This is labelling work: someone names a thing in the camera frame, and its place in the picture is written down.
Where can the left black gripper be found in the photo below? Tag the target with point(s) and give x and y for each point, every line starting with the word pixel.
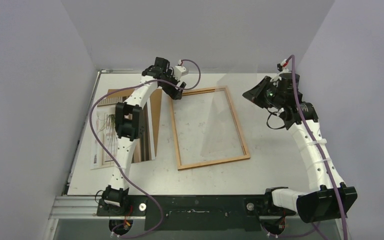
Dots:
pixel 174 93

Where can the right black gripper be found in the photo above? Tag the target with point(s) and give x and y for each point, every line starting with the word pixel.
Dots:
pixel 260 93

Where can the brown backing board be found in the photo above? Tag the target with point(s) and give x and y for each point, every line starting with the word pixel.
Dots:
pixel 146 149

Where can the clear acrylic sheet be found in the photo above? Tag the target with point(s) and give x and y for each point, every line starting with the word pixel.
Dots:
pixel 223 136

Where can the photo print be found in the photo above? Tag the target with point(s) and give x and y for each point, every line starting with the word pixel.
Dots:
pixel 105 129

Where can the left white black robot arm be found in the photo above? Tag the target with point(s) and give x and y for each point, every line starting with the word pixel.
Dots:
pixel 129 125

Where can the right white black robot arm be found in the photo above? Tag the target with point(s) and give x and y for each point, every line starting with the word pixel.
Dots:
pixel 329 197

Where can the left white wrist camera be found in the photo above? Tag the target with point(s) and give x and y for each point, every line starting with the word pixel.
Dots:
pixel 179 71

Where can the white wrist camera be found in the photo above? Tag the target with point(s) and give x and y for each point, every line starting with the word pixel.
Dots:
pixel 283 66
pixel 179 71

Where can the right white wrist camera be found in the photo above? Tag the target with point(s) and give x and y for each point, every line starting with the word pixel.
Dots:
pixel 283 66

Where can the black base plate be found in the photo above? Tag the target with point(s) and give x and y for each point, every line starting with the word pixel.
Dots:
pixel 249 224

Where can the aluminium rail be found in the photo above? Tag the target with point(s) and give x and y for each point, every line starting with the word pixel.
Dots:
pixel 79 207

